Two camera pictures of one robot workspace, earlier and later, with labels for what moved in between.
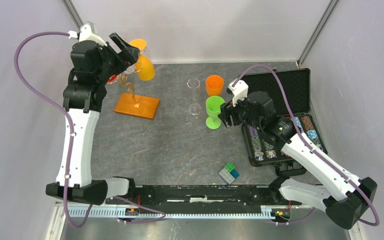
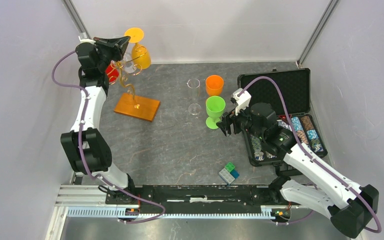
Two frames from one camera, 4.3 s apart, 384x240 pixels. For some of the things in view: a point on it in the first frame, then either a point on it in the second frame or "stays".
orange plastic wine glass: x=214 y=84 stays
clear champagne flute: x=194 y=108 stays
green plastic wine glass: x=213 y=106 stays
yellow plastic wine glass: x=147 y=72 -> x=140 y=54
